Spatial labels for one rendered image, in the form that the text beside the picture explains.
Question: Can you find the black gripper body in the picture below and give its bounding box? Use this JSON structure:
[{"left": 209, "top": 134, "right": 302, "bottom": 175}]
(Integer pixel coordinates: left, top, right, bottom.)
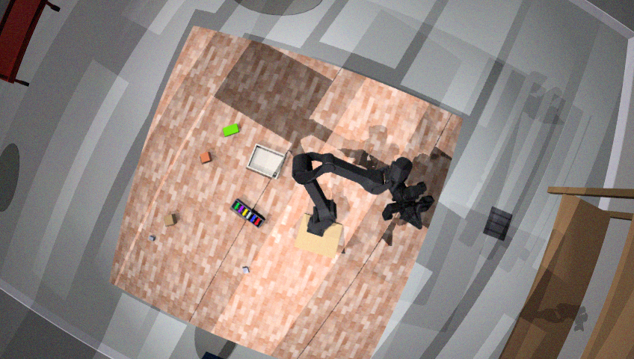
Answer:
[{"left": 382, "top": 185, "right": 434, "bottom": 221}]

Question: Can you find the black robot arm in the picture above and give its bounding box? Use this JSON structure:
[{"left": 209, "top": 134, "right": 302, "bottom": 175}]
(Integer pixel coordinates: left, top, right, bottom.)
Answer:
[{"left": 292, "top": 152, "right": 427, "bottom": 237}]

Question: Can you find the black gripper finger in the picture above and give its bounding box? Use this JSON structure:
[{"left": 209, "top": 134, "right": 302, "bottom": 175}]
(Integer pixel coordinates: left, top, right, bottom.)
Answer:
[
  {"left": 400, "top": 206, "right": 422, "bottom": 230},
  {"left": 414, "top": 204, "right": 422, "bottom": 226}
]

